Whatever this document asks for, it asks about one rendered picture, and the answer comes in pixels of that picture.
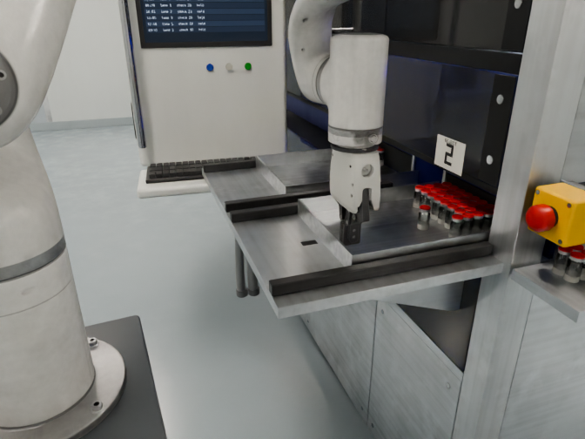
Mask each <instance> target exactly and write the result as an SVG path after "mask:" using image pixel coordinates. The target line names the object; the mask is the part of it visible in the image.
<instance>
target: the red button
mask: <svg viewBox="0 0 585 439"><path fill-rule="evenodd" d="M525 219H526V223H527V225H528V227H529V228H530V229H532V230H533V231H535V232H538V233H540V232H545V231H549V230H550V229H552V228H553V226H554V225H555V213H554V211H553V209H552V208H551V207H550V206H548V205H546V204H539V205H533V206H531V207H530V208H529V209H528V210H527V212H526V216H525Z"/></svg>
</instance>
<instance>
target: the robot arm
mask: <svg viewBox="0 0 585 439"><path fill-rule="evenodd" d="M346 1H349V0H296V2H295V4H294V6H293V8H292V12H291V16H290V19H289V25H288V41H289V48H290V52H291V58H292V65H293V69H294V73H295V77H296V79H297V82H298V85H299V88H300V90H301V92H302V93H303V95H304V96H305V97H306V98H308V99H309V100H311V101H313V102H315V103H319V104H323V105H327V107H328V141H329V142H331V148H332V149H333V152H332V159H331V170H330V193H331V195H332V196H333V198H334V199H335V200H336V201H337V203H338V204H339V213H340V220H343V221H341V222H340V241H341V242H342V243H343V244H344V245H345V246H349V245H354V244H359V243H360V231H361V224H362V223H363V222H368V221H369V220H370V218H369V207H370V208H371V209H372V210H374V211H377V210H379V208H380V156H379V152H378V151H377V150H378V149H379V143H381V141H382V132H383V118H384V107H385V95H386V83H387V60H388V48H389V37H388V36H386V35H384V34H380V33H372V32H348V33H340V34H337V35H334V36H332V23H333V16H334V13H335V11H336V9H337V8H338V6H339V5H340V4H341V3H344V2H346ZM75 3H76V0H0V439H79V438H81V437H82V436H85V435H86V434H88V433H89V432H90V431H91V430H92V429H94V428H95V427H96V426H97V425H98V424H99V423H101V421H103V419H104V418H105V417H106V416H107V415H108V414H110V412H111V411H112V410H113V409H114V407H115V406H116V404H117V403H118V401H119V399H120V397H121V395H122V394H123V392H124V387H125V384H126V368H125V364H124V359H123V357H122V355H121V354H120V353H119V352H118V351H117V350H116V349H115V348H114V347H113V346H112V345H110V344H108V343H106V342H104V341H100V340H97V338H88V337H87V335H86V331H85V327H84V320H83V316H82V312H81V307H80V304H79V299H78V296H77V289H76V284H75V281H74V276H73V272H72V268H71V261H70V257H69V253H68V249H67V245H66V241H65V237H64V230H63V226H62V222H61V218H60V214H59V211H58V207H57V202H56V199H55V195H54V192H53V190H52V187H51V184H50V180H49V178H48V175H47V173H46V171H45V168H44V164H43V162H42V160H41V157H40V155H39V152H38V150H37V146H36V144H35V141H34V138H33V136H32V133H31V131H30V127H29V125H30V123H31V122H32V120H33V119H34V118H35V116H36V115H37V114H38V112H39V110H40V108H41V106H42V104H43V102H44V99H45V96H46V94H47V91H48V90H49V87H50V83H51V80H52V78H53V76H54V73H55V69H56V67H57V62H58V59H59V57H60V53H61V50H62V48H63V45H64V40H65V37H66V34H67V30H68V28H69V25H70V21H71V16H72V13H73V10H74V7H75Z"/></svg>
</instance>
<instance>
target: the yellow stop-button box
mask: <svg viewBox="0 0 585 439"><path fill-rule="evenodd" d="M539 204H546V205H548V206H550V207H551V208H552V209H553V211H554V213H555V225H554V226H553V228H552V229H550V230H549V231H545V232H540V233H538V232H535V231H533V230H532V229H530V228H529V227H528V229H529V230H530V231H532V232H534V233H537V234H539V235H540V236H542V237H544V238H545V239H547V240H550V241H552V242H554V243H555V244H557V245H559V246H560V247H572V246H577V245H581V244H585V186H584V185H582V184H579V183H576V182H574V181H567V182H564V183H557V184H551V185H545V186H537V187H536V189H535V196H534V201H533V205H539ZM533 205H532V206H533Z"/></svg>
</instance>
